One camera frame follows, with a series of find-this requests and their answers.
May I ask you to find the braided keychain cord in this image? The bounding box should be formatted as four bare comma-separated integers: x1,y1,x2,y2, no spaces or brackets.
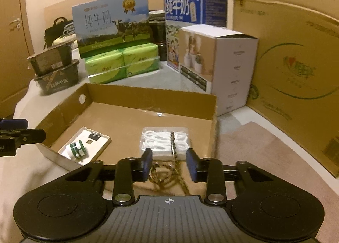
148,131,190,196

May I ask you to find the bag of white floss picks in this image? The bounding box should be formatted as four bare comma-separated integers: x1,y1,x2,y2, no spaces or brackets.
139,127,191,161

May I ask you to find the green white tape roll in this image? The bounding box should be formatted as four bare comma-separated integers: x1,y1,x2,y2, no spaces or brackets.
69,140,87,160

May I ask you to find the white flat card box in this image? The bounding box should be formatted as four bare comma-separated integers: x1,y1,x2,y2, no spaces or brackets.
58,126,111,165

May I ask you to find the wooden door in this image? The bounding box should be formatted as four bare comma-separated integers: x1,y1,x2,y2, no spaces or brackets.
1,0,34,117

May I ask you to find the lower black food tub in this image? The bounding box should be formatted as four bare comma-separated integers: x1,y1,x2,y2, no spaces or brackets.
34,59,79,95

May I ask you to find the black food tub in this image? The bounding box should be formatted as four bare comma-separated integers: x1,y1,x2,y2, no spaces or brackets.
27,41,73,77
34,59,79,95

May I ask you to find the open brown cardboard tray box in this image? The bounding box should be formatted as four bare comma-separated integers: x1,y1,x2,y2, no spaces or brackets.
37,83,217,171

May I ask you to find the upper black food tub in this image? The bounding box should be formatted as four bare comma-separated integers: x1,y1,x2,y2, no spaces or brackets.
27,41,73,77

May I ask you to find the green tissue pack left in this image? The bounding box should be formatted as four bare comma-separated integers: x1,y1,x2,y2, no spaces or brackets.
85,50,126,83

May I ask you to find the green tissue pack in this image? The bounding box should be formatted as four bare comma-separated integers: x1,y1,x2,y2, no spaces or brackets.
121,43,160,77
85,50,126,83

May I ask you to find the white humidifier product box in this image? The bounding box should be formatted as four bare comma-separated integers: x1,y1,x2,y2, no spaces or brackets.
179,24,258,116

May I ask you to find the green tissue pack right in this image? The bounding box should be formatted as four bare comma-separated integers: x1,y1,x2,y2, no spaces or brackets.
121,43,160,77

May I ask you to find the black laptop bag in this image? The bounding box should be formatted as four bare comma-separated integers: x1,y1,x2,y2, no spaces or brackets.
44,17,73,49

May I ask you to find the green cow milk carton box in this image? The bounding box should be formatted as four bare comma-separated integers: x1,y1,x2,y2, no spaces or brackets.
72,0,151,58

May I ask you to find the blue milk carton box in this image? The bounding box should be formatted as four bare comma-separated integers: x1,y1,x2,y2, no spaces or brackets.
164,0,228,71

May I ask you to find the large brown cardboard carton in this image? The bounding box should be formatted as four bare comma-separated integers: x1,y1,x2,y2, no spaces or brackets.
233,0,338,176

